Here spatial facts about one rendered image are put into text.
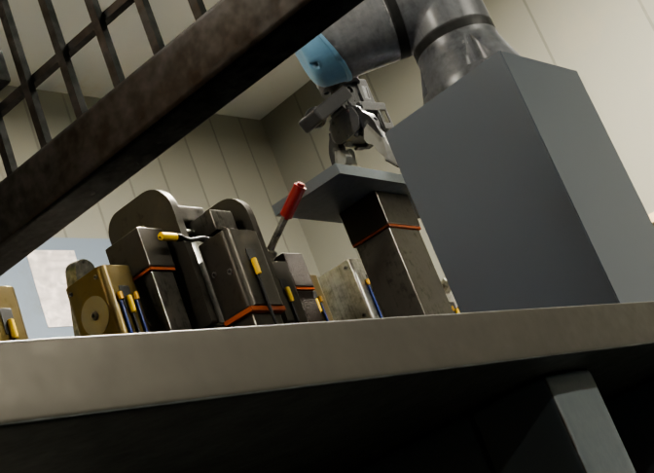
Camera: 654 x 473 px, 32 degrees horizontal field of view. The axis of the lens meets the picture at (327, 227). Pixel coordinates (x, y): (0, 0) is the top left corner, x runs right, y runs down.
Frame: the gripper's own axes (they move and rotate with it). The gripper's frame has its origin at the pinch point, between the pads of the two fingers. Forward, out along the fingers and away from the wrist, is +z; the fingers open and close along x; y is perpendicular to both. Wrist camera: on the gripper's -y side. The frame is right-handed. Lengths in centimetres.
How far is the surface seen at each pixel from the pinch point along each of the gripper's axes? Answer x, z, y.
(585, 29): 73, -107, 241
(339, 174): -8.4, 3.3, -16.3
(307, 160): 216, -133, 224
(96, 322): 5, 18, -56
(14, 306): 2, 16, -69
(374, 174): -7.0, 2.5, -7.0
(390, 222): -3.2, 9.1, -3.2
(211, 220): 3.7, 4.1, -32.9
